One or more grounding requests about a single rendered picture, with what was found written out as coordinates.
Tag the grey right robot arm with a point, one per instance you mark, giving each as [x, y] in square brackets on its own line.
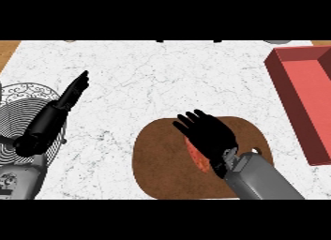
[260, 178]

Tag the brown wooden cutting board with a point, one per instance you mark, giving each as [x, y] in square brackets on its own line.
[167, 168]

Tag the orange sweet potato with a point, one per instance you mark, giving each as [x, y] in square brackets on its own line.
[198, 158]

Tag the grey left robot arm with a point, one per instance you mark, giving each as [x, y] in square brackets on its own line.
[12, 179]

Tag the red cardboard box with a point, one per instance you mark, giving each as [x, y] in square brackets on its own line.
[310, 103]

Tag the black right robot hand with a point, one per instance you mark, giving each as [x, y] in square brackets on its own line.
[211, 134]

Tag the grey round object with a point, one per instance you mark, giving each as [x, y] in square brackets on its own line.
[278, 41]

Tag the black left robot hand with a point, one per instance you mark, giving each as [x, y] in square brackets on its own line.
[47, 123]

